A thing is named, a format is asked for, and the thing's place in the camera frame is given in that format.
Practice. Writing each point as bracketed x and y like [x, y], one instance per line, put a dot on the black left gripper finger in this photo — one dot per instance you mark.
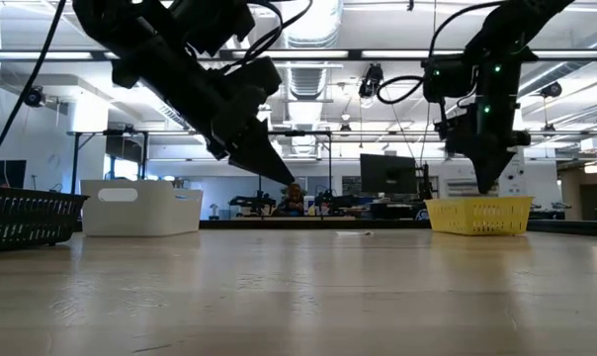
[259, 153]

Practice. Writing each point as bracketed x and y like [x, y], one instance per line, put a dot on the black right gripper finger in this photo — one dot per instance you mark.
[488, 170]

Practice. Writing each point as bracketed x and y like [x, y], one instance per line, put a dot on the twisted white strip packet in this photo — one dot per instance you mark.
[355, 233]

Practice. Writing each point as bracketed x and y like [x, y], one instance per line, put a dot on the background black robot arm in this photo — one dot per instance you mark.
[251, 202]
[335, 202]

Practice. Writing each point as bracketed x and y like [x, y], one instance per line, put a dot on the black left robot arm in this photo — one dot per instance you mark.
[110, 20]

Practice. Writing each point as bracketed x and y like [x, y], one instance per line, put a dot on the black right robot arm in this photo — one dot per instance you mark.
[506, 29]

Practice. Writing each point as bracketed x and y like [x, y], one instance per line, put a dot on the white pillar with posters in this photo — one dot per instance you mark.
[518, 173]

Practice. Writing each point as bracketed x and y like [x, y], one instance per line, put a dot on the yellow plastic basket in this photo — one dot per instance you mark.
[479, 215]

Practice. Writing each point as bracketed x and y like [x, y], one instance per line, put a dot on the person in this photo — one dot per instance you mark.
[293, 195]

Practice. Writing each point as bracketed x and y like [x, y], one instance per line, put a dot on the wipes canister white lid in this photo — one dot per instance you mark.
[309, 205]

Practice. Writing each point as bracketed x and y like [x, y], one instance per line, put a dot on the black monitor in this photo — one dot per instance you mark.
[4, 173]
[387, 175]

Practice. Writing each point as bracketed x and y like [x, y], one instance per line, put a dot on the ceiling lamp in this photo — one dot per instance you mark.
[594, 168]

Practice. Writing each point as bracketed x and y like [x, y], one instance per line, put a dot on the LED light bar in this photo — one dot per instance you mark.
[36, 55]
[303, 54]
[402, 54]

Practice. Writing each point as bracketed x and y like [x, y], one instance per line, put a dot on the white plastic bin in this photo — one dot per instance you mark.
[140, 207]

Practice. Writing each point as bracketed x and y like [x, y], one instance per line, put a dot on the black plastic basket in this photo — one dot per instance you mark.
[31, 217]

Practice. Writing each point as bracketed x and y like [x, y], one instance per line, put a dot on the black ceiling camera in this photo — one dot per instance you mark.
[371, 81]
[550, 89]
[33, 96]

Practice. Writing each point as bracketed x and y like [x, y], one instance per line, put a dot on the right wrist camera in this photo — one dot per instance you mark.
[447, 78]

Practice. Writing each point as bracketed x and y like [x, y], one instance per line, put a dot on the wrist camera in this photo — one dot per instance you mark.
[447, 78]
[214, 25]

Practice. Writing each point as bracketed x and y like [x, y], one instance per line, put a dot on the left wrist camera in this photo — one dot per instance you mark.
[214, 25]

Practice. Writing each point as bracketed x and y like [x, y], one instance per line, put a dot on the silver ventilation duct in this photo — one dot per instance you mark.
[313, 84]

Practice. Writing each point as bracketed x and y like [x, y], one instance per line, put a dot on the black background rig frame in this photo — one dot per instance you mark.
[106, 132]

